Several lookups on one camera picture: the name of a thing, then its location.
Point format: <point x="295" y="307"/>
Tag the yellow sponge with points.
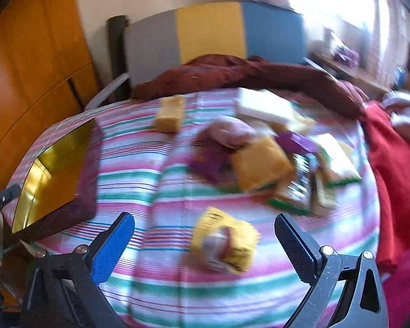
<point x="259" y="165"/>
<point x="169" y="112"/>

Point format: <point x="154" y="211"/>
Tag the pink striped sock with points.
<point x="225" y="131"/>

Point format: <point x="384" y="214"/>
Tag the grey yellow blue backrest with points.
<point x="208" y="30"/>

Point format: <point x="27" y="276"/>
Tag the dark snack packet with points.
<point x="300" y="181"/>

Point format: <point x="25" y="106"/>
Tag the white cardboard box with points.
<point x="259" y="106"/>

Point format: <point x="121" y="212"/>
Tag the wooden wardrobe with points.
<point x="37" y="58"/>

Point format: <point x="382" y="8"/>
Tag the striped blanket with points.
<point x="140" y="184"/>

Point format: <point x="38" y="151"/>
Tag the yellow sock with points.
<point x="239" y="242"/>

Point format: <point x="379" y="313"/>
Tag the purple snack packet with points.
<point x="299" y="141"/>
<point x="208" y="162"/>

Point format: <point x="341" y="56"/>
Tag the yellow green snack packet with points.
<point x="338" y="162"/>

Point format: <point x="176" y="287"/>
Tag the maroon cloth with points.
<point x="225" y="73"/>

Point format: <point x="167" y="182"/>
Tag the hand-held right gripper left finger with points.
<point x="112" y="246"/>

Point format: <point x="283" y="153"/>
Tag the red cloth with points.
<point x="396" y="177"/>

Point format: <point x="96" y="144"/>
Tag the magenta cloth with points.
<point x="406" y="290"/>

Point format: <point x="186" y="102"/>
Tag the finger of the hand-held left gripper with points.
<point x="1" y="201"/>

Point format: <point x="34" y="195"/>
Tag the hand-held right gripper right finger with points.
<point x="287" y="242"/>

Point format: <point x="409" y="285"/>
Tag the maroon tin box gold inside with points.
<point x="54" y="174"/>

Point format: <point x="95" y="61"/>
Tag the wooden side table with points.
<point x="355" y="71"/>

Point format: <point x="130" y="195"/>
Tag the white armrest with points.
<point x="106" y="90"/>

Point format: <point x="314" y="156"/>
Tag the white pink cloth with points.
<point x="406" y="112"/>

